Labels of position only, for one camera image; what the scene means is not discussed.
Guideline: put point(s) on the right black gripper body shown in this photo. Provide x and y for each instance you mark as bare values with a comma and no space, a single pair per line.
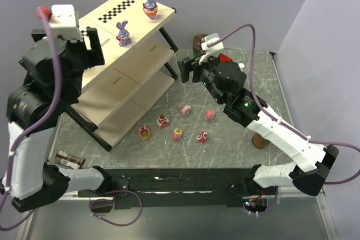
193,69

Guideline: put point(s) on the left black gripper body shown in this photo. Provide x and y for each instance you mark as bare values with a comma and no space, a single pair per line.
85,49

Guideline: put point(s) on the purple sitting bunny toy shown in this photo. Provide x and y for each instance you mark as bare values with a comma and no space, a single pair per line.
123,36

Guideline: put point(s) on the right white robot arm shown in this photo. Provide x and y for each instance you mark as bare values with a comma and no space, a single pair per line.
311,163

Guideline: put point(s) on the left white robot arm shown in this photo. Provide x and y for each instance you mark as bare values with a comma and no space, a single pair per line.
29,180

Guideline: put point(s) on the beige three-tier shelf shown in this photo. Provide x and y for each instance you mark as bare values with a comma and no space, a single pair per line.
116,95

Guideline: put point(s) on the brown green plush toy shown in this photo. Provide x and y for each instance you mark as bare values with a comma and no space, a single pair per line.
196,44

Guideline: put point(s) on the red box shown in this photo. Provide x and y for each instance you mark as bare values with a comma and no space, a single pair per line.
224,58

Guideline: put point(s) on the beige soap pump bottle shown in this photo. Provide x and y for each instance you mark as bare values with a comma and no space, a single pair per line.
241,66

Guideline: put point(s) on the pink piglet toy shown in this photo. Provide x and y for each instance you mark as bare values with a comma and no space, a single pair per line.
209,115

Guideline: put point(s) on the pink white small toy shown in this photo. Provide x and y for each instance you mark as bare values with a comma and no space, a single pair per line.
186,109

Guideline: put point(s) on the red white fish toy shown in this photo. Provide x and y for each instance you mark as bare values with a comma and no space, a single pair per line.
202,137

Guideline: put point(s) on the strawberry cake toy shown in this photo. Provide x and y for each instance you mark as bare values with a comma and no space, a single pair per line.
162,121

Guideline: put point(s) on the pink roll cake toy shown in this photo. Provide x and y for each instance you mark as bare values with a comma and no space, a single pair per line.
177,134

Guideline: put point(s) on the tin can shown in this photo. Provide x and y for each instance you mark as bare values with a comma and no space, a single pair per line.
259,142

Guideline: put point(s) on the pink clover donut toy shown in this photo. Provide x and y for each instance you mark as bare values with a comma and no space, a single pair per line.
144,132

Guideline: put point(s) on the brown snack packet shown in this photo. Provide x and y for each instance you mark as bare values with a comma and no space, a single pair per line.
69,160

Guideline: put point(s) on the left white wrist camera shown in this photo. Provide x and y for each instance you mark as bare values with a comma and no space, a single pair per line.
64,22

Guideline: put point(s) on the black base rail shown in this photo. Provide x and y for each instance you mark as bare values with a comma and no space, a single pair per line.
160,187

